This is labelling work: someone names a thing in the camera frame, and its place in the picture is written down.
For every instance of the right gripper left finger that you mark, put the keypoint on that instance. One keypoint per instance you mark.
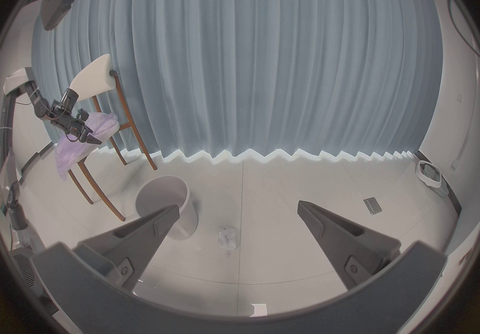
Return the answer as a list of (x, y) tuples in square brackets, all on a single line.
[(142, 238)]

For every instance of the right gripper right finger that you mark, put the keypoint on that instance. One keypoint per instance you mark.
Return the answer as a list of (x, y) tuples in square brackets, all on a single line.
[(337, 238)]

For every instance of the purple plastic bag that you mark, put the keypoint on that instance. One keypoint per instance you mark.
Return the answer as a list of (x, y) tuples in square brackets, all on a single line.
[(71, 152)]

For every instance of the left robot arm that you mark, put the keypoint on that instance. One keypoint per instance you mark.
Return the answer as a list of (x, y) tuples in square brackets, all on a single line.
[(37, 107)]

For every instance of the blue-green curtain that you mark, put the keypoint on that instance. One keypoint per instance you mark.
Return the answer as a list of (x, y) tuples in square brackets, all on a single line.
[(262, 55)]

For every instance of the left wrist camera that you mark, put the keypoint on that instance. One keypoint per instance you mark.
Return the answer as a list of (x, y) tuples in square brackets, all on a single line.
[(69, 99)]

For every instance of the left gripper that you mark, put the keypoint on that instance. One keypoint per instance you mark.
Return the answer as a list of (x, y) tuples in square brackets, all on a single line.
[(69, 125)]

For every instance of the white trash bin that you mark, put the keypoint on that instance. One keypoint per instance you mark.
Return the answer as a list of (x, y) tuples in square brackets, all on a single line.
[(183, 220)]

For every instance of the white oval floor device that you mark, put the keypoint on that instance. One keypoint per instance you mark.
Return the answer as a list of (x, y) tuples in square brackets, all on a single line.
[(431, 175)]

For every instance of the clear printed wrapper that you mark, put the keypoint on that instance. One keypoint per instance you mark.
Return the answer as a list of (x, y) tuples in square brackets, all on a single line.
[(227, 238)]

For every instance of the white cushioned wooden chair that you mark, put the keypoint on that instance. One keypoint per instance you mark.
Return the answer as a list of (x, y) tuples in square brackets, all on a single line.
[(93, 77)]

